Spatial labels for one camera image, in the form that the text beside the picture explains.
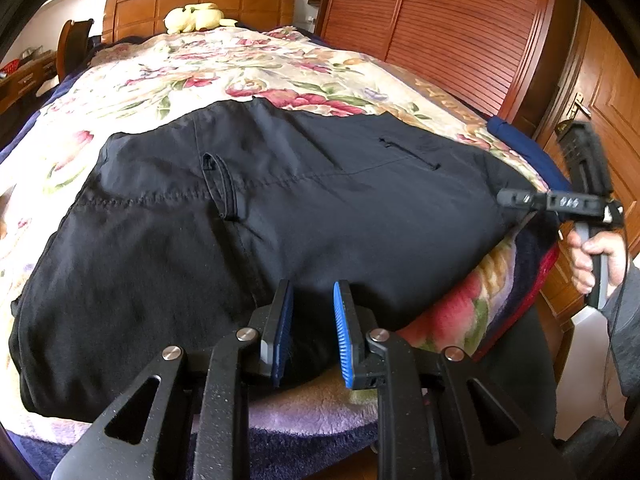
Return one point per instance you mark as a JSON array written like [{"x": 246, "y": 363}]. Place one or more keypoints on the person's right hand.
[{"x": 615, "y": 260}]

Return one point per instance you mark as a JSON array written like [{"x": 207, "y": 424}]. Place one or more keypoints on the red basket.
[{"x": 9, "y": 67}]

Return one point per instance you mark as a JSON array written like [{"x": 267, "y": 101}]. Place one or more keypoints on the wooden door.
[{"x": 575, "y": 75}]

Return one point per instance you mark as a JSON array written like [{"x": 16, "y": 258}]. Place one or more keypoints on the yellow plush toy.
[{"x": 192, "y": 19}]

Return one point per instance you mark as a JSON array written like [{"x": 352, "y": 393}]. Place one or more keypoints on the blue cloth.
[{"x": 525, "y": 147}]

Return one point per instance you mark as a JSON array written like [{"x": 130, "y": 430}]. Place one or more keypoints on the wooden bed headboard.
[{"x": 150, "y": 12}]

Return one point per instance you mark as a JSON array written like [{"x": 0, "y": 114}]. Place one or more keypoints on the person's dark trouser leg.
[{"x": 530, "y": 375}]

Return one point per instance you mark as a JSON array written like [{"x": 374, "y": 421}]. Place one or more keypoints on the wooden desk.
[{"x": 30, "y": 80}]

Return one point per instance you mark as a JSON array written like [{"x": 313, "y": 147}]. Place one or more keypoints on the wooden slatted wardrobe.
[{"x": 450, "y": 25}]

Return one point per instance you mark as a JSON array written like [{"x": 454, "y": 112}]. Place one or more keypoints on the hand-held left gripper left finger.
[{"x": 280, "y": 332}]

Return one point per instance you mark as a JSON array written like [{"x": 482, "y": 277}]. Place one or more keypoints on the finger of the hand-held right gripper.
[{"x": 522, "y": 198}]

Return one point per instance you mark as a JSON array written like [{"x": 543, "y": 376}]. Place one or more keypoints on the person's right forearm grey sleeve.
[{"x": 627, "y": 340}]

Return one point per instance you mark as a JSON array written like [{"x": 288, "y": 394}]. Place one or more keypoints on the black coat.
[{"x": 300, "y": 230}]

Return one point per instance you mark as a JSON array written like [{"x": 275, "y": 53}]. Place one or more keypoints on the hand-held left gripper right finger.
[{"x": 345, "y": 335}]

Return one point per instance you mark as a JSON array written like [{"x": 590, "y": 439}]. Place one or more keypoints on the wooden chair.
[{"x": 72, "y": 45}]

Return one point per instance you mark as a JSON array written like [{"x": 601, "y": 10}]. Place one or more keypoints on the floral blanket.
[{"x": 250, "y": 70}]

